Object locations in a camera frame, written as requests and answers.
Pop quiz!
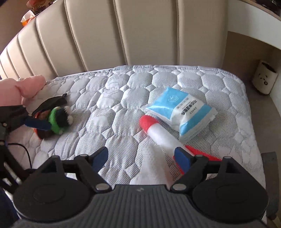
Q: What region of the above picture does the orange tissue box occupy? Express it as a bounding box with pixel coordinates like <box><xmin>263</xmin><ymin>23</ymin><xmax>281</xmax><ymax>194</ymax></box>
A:
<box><xmin>21</xmin><ymin>10</ymin><xmax>35</xmax><ymax>27</ymax></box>

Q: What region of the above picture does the beige padded headboard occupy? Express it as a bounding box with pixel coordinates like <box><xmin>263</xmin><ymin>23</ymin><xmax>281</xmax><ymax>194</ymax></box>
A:
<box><xmin>1</xmin><ymin>1</ymin><xmax>228</xmax><ymax>79</ymax></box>

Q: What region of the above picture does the pink plush toy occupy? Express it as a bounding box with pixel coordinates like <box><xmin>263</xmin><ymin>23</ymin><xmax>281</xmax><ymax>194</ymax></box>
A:
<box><xmin>0</xmin><ymin>75</ymin><xmax>46</xmax><ymax>106</ymax></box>

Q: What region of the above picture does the pink flower bouquet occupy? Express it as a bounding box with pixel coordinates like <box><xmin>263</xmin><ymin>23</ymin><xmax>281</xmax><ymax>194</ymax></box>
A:
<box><xmin>26</xmin><ymin>0</ymin><xmax>54</xmax><ymax>15</ymax></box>

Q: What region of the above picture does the white desk shelf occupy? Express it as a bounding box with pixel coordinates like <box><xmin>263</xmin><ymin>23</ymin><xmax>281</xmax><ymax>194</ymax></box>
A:
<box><xmin>228</xmin><ymin>0</ymin><xmax>280</xmax><ymax>49</ymax></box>

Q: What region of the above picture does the white quilted mattress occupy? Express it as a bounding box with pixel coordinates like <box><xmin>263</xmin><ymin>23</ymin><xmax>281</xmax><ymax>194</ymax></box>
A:
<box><xmin>9</xmin><ymin>65</ymin><xmax>266</xmax><ymax>186</ymax></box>

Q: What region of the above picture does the panda face waste bin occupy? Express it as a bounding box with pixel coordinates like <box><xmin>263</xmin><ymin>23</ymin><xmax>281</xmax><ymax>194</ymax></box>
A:
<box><xmin>252</xmin><ymin>61</ymin><xmax>278</xmax><ymax>95</ymax></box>

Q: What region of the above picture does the white embossed cleaning wipe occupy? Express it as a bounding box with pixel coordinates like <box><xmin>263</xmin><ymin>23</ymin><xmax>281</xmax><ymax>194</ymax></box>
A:
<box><xmin>130</xmin><ymin>144</ymin><xmax>181</xmax><ymax>188</ymax></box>

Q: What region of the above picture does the blue white wipes package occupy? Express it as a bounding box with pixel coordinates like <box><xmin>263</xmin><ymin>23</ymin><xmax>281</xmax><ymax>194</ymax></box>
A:
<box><xmin>143</xmin><ymin>87</ymin><xmax>218</xmax><ymax>142</ymax></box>

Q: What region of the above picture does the red white toy rocket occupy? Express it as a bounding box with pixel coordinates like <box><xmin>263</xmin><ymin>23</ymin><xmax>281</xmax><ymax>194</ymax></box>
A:
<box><xmin>139</xmin><ymin>115</ymin><xmax>221</xmax><ymax>174</ymax></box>

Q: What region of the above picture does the colourful crocheted doll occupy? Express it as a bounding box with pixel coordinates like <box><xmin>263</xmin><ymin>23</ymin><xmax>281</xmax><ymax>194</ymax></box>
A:
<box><xmin>33</xmin><ymin>106</ymin><xmax>73</xmax><ymax>140</ymax></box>

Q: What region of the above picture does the black cable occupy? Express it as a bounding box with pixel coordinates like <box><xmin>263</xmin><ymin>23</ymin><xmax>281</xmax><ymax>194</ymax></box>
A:
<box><xmin>6</xmin><ymin>142</ymin><xmax>33</xmax><ymax>169</ymax></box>

